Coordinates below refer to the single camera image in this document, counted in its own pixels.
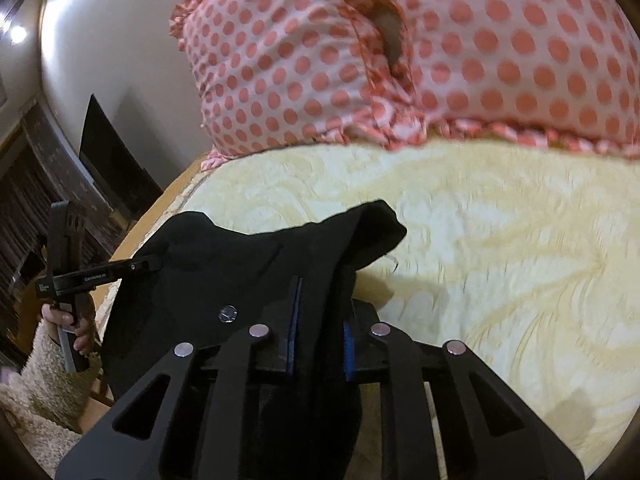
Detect black pants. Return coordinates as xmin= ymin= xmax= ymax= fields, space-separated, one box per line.
xmin=102 ymin=200 xmax=407 ymax=479

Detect person's left hand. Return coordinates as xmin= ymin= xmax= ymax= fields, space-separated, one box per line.
xmin=41 ymin=294 xmax=96 ymax=356

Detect fuzzy cream left sleeve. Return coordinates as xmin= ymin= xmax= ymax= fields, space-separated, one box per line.
xmin=1 ymin=324 xmax=101 ymax=477

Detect black television screen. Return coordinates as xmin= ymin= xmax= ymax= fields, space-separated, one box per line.
xmin=79 ymin=94 xmax=162 ymax=221

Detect yellow patterned bedspread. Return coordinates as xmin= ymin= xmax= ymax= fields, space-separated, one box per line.
xmin=115 ymin=140 xmax=639 ymax=479

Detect polka dot pillow near nightstand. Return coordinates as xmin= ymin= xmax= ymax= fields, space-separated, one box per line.
xmin=169 ymin=0 xmax=426 ymax=169

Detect polka dot pillow near window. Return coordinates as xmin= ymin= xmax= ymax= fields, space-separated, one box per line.
xmin=346 ymin=0 xmax=639 ymax=159

